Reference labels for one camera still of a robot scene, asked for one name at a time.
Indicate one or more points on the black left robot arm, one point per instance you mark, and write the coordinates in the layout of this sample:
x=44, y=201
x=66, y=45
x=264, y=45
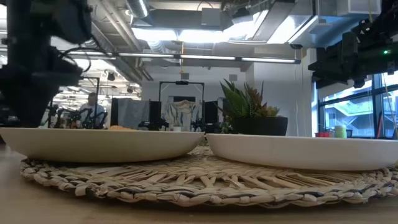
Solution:
x=25, y=25

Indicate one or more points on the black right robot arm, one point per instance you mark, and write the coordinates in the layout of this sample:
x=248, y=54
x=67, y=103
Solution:
x=379, y=56

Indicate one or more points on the person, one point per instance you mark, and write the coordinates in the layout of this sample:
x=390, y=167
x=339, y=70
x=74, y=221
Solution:
x=91, y=109

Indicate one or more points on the green cup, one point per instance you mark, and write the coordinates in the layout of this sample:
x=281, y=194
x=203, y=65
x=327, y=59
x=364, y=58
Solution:
x=340, y=131

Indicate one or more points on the red box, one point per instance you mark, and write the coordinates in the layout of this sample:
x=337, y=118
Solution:
x=322, y=134

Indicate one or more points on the pale green round plate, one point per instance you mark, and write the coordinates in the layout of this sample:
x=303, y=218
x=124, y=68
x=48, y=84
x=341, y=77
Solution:
x=93, y=144

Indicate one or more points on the small orange donut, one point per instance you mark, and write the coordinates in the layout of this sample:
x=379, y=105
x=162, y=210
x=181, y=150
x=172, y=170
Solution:
x=122, y=127

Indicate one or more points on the black plant pot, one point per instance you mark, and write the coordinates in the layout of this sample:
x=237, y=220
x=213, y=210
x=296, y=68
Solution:
x=261, y=126

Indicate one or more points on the white round plate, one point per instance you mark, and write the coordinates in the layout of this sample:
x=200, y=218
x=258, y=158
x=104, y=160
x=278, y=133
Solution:
x=295, y=152

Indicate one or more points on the grey cloth panel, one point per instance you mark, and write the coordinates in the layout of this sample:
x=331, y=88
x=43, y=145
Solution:
x=133, y=112

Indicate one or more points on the green succulent plant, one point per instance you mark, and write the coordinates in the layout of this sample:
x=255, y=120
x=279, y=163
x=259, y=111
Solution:
x=239, y=102

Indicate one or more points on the long ceiling light strip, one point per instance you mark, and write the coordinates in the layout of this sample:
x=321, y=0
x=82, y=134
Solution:
x=205, y=57

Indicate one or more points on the small white plant pot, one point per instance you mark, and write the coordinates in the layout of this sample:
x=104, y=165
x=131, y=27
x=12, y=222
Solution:
x=177, y=128

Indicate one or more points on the pale patterned cloth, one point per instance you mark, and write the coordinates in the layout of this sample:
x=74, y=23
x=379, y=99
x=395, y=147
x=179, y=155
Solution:
x=182, y=112

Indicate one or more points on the round woven straw placemat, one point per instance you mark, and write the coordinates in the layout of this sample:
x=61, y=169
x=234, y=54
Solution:
x=199, y=186

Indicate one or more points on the black background rig frame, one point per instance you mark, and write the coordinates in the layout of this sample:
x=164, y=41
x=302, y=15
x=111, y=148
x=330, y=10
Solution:
x=182, y=82
x=98, y=87

